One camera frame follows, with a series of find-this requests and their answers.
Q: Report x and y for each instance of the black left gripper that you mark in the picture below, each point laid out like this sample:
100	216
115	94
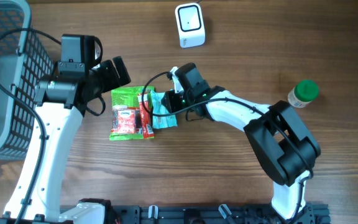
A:
113	80

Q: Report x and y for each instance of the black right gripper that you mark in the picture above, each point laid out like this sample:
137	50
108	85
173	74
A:
174	105

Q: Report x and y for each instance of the green snack bag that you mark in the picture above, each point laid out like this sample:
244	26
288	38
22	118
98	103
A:
126	98

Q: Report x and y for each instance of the pale green wipes packet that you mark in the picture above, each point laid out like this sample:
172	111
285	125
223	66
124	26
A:
158	108

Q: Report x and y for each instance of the red tube packet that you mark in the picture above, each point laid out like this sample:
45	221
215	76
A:
145	120

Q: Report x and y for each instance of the green lid spice jar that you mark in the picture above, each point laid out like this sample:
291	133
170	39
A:
303	93

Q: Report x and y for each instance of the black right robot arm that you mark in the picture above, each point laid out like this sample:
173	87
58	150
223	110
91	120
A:
285	148

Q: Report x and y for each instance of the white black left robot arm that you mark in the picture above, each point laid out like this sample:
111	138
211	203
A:
61	104

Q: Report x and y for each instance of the white barcode scanner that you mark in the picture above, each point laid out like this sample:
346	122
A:
190	25

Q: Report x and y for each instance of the grey plastic basket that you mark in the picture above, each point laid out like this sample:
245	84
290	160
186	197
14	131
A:
23	61

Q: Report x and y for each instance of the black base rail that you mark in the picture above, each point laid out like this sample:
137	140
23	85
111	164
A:
247	214

